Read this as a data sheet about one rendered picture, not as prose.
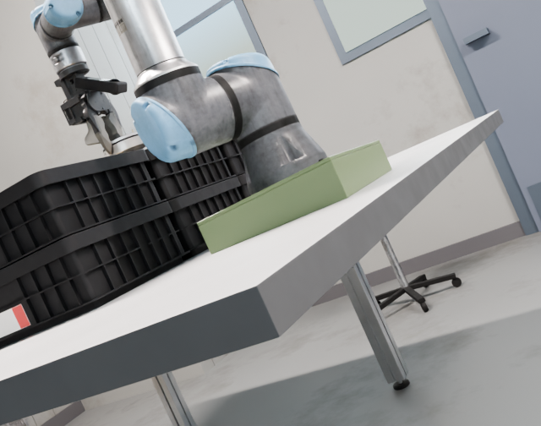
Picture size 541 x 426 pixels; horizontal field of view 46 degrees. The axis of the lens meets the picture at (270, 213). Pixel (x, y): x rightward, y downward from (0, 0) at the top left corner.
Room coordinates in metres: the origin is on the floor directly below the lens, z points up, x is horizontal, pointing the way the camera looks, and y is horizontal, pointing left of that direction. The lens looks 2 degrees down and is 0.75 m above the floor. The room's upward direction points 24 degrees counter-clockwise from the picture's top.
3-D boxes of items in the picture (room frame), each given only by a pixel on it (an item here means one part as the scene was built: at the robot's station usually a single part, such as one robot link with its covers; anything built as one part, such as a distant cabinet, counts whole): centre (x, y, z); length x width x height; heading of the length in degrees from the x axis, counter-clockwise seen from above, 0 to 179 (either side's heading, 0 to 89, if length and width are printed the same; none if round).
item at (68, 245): (1.20, 0.41, 0.76); 0.40 x 0.30 x 0.12; 63
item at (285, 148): (1.13, -0.06, 0.81); 0.15 x 0.15 x 0.10
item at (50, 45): (1.49, 0.28, 1.30); 0.09 x 0.08 x 0.11; 28
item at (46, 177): (1.20, 0.41, 0.92); 0.40 x 0.30 x 0.02; 63
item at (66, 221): (1.20, 0.41, 0.87); 0.40 x 0.30 x 0.11; 63
